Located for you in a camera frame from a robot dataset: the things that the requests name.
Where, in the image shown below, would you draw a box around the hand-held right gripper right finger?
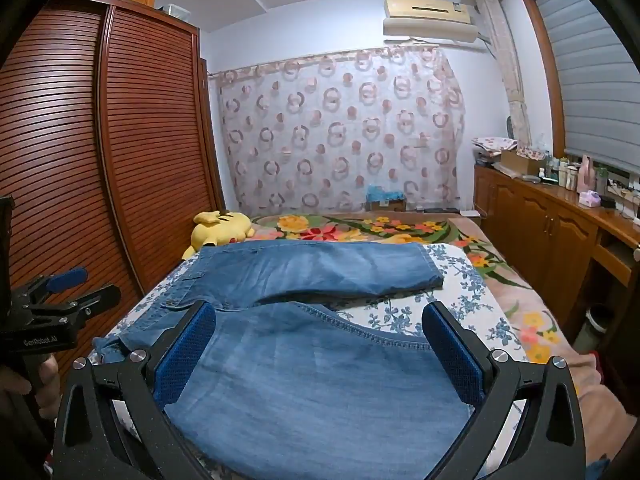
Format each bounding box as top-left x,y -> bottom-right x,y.
421,301 -> 587,480

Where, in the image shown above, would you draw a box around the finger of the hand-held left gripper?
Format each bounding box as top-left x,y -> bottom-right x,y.
12,267 -> 89,304
30,284 -> 122,322

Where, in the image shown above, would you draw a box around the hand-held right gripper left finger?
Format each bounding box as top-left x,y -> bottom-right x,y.
52,300 -> 217,480

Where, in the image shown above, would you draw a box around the blue denim pants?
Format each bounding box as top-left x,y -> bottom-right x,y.
92,240 -> 476,472

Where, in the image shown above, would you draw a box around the person's left hand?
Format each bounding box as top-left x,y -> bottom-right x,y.
0,354 -> 61,421

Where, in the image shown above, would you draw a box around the blue floral white mat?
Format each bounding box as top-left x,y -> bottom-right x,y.
45,242 -> 531,480

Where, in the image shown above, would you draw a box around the yellow plush toy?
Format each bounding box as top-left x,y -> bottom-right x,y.
181,208 -> 256,261

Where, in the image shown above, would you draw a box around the wooden louvered wardrobe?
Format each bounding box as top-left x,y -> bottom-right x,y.
0,0 -> 226,391

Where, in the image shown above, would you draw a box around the grey trash bin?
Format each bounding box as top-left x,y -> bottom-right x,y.
582,305 -> 616,351

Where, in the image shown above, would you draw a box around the wooden sideboard cabinet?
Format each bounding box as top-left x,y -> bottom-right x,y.
472,162 -> 640,401

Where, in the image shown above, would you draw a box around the colourful floral blanket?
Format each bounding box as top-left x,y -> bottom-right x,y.
247,212 -> 632,468

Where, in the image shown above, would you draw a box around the box with blue cloth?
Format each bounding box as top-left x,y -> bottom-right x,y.
365,185 -> 404,202

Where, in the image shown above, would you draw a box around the open cardboard box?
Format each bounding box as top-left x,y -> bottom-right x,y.
500,147 -> 544,175

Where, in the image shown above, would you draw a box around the row of toiletry bottles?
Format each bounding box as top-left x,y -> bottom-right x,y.
537,155 -> 581,191

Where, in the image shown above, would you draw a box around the folded floral cloth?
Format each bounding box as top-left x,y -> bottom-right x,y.
471,136 -> 518,157

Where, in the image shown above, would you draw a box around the pink bottle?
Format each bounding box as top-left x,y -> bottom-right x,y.
576,156 -> 596,195

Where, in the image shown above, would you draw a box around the circle patterned sheer curtain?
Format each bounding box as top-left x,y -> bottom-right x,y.
209,45 -> 468,217

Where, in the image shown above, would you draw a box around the beige window curtain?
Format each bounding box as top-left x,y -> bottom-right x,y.
475,0 -> 532,148

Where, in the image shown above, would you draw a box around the grey window blind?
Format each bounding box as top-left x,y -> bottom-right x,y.
527,0 -> 640,173

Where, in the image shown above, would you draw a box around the cream air conditioner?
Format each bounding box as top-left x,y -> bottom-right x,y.
382,0 -> 480,43

